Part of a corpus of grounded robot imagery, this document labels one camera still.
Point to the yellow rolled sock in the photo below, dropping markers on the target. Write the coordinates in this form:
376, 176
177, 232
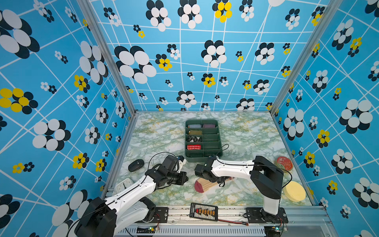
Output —
195, 132

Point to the black computer mouse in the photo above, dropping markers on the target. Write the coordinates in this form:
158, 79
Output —
136, 165

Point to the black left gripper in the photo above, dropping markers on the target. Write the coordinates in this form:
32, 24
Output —
182, 180

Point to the red green tape roll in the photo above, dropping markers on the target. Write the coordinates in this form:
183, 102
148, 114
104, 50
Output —
284, 163

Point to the aluminium front rail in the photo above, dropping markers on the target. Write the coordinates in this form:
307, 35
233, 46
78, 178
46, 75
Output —
304, 221

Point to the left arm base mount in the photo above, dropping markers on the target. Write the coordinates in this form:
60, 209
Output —
160, 215

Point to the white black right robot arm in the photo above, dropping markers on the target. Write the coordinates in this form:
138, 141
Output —
267, 177

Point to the green plastic organizer tray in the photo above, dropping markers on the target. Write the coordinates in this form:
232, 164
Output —
211, 141

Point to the black patterned rolled sock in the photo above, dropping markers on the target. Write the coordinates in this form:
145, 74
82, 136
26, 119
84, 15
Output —
192, 138

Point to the tan maroon striped sock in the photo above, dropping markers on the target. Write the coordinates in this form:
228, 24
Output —
202, 185

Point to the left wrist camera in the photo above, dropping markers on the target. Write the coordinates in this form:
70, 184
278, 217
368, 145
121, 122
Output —
180, 163

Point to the yellow round sponge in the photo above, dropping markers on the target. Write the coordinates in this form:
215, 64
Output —
294, 191

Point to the red patterned rolled sock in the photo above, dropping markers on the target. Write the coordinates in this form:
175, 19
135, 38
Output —
194, 147

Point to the maroon rolled sock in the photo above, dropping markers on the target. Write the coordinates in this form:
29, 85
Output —
209, 125

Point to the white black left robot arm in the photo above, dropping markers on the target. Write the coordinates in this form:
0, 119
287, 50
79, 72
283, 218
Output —
107, 217

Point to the white alarm clock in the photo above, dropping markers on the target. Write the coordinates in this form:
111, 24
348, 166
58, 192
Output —
126, 183

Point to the white rolled sock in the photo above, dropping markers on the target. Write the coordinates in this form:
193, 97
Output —
194, 126

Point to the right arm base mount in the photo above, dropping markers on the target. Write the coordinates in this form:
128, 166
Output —
259, 216

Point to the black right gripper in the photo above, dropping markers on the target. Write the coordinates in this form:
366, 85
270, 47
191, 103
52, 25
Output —
221, 180

